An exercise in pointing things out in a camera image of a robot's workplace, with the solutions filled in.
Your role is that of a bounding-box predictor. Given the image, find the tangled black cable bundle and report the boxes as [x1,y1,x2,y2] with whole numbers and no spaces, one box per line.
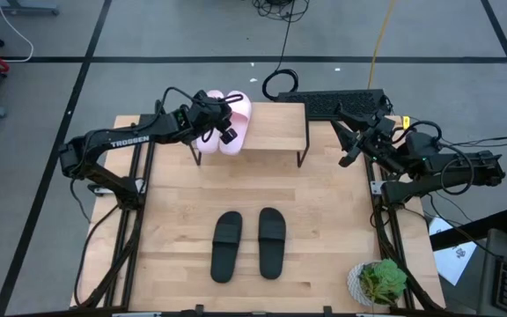
[252,0,311,23]

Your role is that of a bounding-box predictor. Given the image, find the white cable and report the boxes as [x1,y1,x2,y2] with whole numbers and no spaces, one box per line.
[0,0,35,63]

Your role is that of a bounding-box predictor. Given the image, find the black rubber slide sandal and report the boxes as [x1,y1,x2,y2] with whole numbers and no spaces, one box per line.
[258,207,287,281]
[209,210,244,284]

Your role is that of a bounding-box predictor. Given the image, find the yellow cable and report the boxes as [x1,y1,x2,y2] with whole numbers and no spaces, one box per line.
[366,0,398,90]

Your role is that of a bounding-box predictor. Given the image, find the black metal rig frame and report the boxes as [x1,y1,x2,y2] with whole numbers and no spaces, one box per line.
[70,101,448,317]

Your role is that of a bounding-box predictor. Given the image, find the wooden shelf with black legs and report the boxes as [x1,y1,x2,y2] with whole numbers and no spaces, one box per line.
[189,101,312,168]

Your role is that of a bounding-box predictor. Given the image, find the coiled black cable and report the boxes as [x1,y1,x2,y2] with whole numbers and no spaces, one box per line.
[261,0,299,101]

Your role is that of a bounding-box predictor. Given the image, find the black desk leg bar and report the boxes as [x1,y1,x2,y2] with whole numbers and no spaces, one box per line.
[429,210,507,252]

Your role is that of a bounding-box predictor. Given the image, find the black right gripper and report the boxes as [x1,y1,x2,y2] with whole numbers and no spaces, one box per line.
[330,114,398,169]

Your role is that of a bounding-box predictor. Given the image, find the green succulent plant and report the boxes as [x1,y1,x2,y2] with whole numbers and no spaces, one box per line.
[358,258,408,307]

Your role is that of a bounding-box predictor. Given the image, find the white printed paper sheet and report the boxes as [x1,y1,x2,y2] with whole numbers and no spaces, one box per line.
[428,217,478,286]

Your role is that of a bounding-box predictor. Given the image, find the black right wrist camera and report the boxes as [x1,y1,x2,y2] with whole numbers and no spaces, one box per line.
[374,116,398,138]

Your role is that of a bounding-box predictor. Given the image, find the white patterned plant pot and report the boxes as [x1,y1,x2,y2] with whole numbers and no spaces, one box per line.
[346,262,383,308]

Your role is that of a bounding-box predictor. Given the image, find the black arm base cable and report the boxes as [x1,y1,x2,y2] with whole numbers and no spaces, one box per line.
[72,204,121,307]

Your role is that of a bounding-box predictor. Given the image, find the pink rubber slide sandal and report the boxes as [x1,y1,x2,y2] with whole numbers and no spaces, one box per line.
[217,91,253,156]
[195,90,226,155]

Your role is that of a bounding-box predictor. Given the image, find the black power cables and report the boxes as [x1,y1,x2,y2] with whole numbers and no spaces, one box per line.
[400,114,507,151]

